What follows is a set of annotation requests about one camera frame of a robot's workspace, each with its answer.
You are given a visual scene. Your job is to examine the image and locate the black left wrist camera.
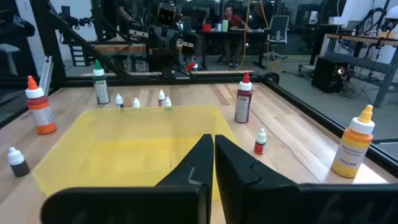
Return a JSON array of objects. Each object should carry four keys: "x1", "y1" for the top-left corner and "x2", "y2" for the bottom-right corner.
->
[{"x1": 156, "y1": 2, "x2": 178, "y2": 28}]

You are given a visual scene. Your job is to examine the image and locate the silver metal strip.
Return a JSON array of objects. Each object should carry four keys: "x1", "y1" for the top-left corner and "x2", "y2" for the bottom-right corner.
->
[{"x1": 39, "y1": 55, "x2": 54, "y2": 96}]

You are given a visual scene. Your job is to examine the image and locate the person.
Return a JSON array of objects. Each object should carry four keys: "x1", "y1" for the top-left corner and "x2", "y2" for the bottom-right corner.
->
[
  {"x1": 221, "y1": 4, "x2": 251, "y2": 68},
  {"x1": 102, "y1": 0, "x2": 137, "y2": 38}
]

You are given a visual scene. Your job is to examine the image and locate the small black food coloring bottle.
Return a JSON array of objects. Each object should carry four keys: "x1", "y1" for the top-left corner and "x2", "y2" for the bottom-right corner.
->
[{"x1": 7, "y1": 146, "x2": 31, "y2": 178}]

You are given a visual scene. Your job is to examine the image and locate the yellow translucent plastic bin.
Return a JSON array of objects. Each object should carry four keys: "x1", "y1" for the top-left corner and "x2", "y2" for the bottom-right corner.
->
[{"x1": 32, "y1": 105, "x2": 240, "y2": 202}]

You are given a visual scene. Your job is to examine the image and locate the large maroon food coloring bottle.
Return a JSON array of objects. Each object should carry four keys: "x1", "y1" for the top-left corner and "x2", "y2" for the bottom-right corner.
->
[{"x1": 234, "y1": 71, "x2": 253, "y2": 124}]

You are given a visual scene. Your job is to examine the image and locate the background wooden table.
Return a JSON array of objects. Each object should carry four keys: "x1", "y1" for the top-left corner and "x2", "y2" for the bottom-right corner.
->
[{"x1": 93, "y1": 42, "x2": 187, "y2": 57}]

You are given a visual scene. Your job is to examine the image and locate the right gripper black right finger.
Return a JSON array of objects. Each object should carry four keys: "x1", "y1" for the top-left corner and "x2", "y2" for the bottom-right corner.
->
[{"x1": 214, "y1": 134, "x2": 398, "y2": 224}]

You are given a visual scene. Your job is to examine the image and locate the black box on floor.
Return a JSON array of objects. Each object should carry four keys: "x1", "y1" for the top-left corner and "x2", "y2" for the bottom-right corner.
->
[{"x1": 311, "y1": 57, "x2": 349, "y2": 93}]

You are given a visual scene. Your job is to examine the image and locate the small red food coloring bottle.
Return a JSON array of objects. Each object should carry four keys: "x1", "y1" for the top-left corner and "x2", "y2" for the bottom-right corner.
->
[{"x1": 253, "y1": 128, "x2": 267, "y2": 156}]

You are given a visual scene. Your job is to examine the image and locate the black office desk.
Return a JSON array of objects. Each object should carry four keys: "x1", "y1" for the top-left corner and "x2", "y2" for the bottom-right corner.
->
[{"x1": 198, "y1": 28, "x2": 273, "y2": 70}]

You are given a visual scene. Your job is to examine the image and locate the white office chair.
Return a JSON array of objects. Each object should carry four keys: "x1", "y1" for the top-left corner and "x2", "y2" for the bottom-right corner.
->
[{"x1": 266, "y1": 14, "x2": 290, "y2": 62}]

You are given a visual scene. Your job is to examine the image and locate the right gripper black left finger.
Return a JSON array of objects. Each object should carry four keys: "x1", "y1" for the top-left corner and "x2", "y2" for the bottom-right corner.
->
[{"x1": 40, "y1": 133, "x2": 215, "y2": 224}]

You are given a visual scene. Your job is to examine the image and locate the wooden workbench grey legs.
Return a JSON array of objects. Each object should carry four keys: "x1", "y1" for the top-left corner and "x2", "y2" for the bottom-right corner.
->
[{"x1": 323, "y1": 32, "x2": 398, "y2": 108}]

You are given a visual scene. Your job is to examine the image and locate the large orange food coloring bottle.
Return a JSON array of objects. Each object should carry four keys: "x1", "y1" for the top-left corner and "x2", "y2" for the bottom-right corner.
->
[{"x1": 24, "y1": 75, "x2": 58, "y2": 136}]

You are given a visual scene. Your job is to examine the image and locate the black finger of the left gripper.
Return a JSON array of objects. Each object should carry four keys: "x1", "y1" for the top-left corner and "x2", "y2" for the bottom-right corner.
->
[
  {"x1": 163, "y1": 33, "x2": 197, "y2": 49},
  {"x1": 129, "y1": 28, "x2": 164, "y2": 43}
]

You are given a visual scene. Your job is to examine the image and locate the large yellow food coloring bottle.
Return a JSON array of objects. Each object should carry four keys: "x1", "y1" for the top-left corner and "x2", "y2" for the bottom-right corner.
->
[{"x1": 330, "y1": 104, "x2": 376, "y2": 179}]

